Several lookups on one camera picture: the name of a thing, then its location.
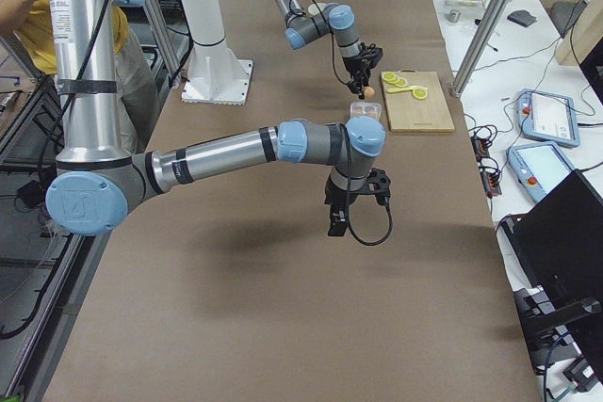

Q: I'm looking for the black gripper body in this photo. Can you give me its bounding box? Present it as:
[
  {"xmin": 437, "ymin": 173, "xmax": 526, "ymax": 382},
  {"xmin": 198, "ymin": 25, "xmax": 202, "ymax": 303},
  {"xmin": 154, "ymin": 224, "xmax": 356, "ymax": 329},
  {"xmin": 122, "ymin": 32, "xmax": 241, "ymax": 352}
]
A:
[
  {"xmin": 343, "ymin": 42, "xmax": 383, "ymax": 80},
  {"xmin": 324, "ymin": 168, "xmax": 391, "ymax": 213}
]

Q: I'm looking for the clear plastic egg box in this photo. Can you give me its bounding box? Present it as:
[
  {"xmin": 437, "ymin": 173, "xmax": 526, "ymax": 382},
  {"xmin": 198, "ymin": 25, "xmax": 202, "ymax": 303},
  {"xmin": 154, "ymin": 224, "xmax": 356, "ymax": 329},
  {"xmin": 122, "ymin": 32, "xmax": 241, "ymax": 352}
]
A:
[{"xmin": 350, "ymin": 101, "xmax": 382, "ymax": 121}]

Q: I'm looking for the lemon slice front left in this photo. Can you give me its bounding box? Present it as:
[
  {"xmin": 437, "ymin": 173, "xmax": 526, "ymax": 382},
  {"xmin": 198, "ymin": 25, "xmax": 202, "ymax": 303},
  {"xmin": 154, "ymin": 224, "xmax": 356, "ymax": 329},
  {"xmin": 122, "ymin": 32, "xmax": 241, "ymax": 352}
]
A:
[{"xmin": 382, "ymin": 72, "xmax": 399, "ymax": 84}]

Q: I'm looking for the lemon slice middle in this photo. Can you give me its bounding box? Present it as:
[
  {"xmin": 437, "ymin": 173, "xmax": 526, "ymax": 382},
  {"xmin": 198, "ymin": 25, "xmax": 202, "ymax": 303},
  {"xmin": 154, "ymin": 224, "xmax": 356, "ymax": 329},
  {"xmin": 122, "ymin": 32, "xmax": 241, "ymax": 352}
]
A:
[{"xmin": 391, "ymin": 76, "xmax": 408, "ymax": 88}]

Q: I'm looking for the yellow plastic knife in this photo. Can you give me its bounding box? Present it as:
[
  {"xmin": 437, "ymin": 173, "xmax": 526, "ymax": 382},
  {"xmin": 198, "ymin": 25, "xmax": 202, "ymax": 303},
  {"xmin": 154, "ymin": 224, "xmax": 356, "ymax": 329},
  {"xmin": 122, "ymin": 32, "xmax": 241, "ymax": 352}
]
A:
[{"xmin": 385, "ymin": 86, "xmax": 412, "ymax": 93}]

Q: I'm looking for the lemon slice near knife tip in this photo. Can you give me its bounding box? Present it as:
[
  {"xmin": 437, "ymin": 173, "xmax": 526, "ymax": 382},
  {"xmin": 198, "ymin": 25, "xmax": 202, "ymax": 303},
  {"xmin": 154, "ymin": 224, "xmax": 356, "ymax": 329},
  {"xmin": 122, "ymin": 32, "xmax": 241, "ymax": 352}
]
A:
[{"xmin": 411, "ymin": 86, "xmax": 429, "ymax": 100}]

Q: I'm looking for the wooden cutting board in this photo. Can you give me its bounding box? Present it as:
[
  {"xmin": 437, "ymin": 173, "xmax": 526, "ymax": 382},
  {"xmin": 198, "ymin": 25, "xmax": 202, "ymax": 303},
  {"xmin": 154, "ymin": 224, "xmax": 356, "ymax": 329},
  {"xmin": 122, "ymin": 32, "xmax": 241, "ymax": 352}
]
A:
[{"xmin": 381, "ymin": 71, "xmax": 455, "ymax": 133}]

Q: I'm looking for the white bowl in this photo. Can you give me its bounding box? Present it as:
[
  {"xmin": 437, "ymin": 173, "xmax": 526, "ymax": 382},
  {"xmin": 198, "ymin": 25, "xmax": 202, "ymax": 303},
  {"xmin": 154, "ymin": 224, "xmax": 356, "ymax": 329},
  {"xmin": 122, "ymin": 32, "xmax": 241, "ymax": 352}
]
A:
[{"xmin": 307, "ymin": 3, "xmax": 326, "ymax": 16}]

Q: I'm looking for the small metal cylinder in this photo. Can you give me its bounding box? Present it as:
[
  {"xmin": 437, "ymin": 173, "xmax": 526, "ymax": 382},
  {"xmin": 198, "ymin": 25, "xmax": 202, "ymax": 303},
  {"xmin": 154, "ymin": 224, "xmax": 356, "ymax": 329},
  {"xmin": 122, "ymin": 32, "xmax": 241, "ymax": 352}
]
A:
[{"xmin": 447, "ymin": 9, "xmax": 461, "ymax": 24}]

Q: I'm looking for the black power strip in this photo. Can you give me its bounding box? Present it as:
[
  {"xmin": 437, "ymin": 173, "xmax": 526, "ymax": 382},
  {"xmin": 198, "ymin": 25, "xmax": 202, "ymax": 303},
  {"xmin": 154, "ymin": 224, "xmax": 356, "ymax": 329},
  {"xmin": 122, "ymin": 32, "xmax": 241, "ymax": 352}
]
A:
[{"xmin": 471, "ymin": 135, "xmax": 502, "ymax": 199}]

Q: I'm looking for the teach pendant near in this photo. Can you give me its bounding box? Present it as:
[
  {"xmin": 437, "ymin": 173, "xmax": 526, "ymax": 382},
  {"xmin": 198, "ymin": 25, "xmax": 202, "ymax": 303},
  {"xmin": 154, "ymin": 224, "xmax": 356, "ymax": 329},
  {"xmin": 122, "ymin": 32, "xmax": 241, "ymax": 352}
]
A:
[{"xmin": 508, "ymin": 141, "xmax": 575, "ymax": 202}]

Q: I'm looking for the teach pendant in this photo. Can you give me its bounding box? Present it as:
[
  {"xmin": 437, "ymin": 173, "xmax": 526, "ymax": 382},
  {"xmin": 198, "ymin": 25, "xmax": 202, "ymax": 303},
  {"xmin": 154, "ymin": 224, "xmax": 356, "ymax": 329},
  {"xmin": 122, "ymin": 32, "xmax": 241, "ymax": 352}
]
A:
[
  {"xmin": 517, "ymin": 89, "xmax": 580, "ymax": 148},
  {"xmin": 508, "ymin": 141, "xmax": 575, "ymax": 202}
]

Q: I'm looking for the dark grey pad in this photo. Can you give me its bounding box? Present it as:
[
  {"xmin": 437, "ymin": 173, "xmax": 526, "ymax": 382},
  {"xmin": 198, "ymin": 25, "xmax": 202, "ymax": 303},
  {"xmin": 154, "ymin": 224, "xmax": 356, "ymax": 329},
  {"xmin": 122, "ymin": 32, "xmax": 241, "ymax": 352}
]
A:
[{"xmin": 507, "ymin": 9, "xmax": 537, "ymax": 27}]

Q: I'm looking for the teach pendant far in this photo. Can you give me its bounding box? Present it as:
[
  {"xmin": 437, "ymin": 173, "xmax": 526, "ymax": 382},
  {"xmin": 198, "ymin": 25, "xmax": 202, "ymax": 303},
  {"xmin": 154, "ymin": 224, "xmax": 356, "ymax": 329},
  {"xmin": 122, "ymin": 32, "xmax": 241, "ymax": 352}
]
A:
[{"xmin": 517, "ymin": 89, "xmax": 580, "ymax": 148}]

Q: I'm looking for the black monitor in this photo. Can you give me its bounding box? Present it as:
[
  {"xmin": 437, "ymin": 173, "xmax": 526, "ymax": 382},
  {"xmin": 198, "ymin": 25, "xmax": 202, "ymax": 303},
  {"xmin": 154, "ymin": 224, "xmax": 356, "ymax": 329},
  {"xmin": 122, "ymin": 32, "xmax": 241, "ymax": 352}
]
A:
[{"xmin": 500, "ymin": 169, "xmax": 602, "ymax": 306}]

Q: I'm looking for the person in yellow shirt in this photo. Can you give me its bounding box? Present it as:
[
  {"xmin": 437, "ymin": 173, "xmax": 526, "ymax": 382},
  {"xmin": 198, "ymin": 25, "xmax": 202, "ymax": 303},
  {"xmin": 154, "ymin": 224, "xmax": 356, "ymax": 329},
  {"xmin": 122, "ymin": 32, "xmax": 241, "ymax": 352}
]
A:
[{"xmin": 1, "ymin": 0, "xmax": 161, "ymax": 163}]

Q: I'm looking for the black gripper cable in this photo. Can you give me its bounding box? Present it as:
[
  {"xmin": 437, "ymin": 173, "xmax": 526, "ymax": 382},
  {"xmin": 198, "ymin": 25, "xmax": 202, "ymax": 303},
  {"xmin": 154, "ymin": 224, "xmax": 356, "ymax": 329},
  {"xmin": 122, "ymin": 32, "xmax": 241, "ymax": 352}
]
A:
[
  {"xmin": 343, "ymin": 128, "xmax": 394, "ymax": 247},
  {"xmin": 287, "ymin": 0, "xmax": 354, "ymax": 86}
]

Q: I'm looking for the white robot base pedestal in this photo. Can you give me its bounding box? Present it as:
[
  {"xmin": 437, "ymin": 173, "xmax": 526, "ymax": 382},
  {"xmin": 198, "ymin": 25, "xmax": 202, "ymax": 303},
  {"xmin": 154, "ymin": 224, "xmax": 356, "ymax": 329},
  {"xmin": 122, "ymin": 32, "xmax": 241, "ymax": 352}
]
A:
[{"xmin": 181, "ymin": 0, "xmax": 253, "ymax": 105}]

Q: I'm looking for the aluminium frame post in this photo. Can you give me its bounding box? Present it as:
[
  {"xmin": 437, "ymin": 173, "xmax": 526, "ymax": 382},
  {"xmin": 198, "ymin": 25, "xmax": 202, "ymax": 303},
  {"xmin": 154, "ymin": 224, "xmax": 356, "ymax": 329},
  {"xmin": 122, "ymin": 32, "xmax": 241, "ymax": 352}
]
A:
[{"xmin": 450, "ymin": 0, "xmax": 509, "ymax": 99}]

